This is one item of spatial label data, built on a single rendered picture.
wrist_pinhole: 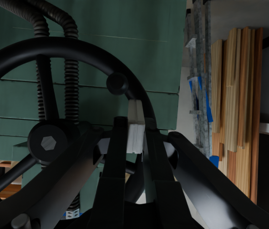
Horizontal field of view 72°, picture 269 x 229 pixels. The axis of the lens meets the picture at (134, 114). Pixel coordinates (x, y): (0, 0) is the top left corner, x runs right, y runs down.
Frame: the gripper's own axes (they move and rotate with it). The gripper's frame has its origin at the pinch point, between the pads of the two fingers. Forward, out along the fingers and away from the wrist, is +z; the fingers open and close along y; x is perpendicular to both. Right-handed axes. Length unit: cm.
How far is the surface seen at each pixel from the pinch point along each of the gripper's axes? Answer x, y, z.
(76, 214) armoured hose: -22.1, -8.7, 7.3
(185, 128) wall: -111, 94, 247
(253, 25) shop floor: 29, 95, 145
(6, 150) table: -18.1, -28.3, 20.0
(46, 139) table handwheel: -4.7, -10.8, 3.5
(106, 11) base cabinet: 14.2, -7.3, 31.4
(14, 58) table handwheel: 4.4, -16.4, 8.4
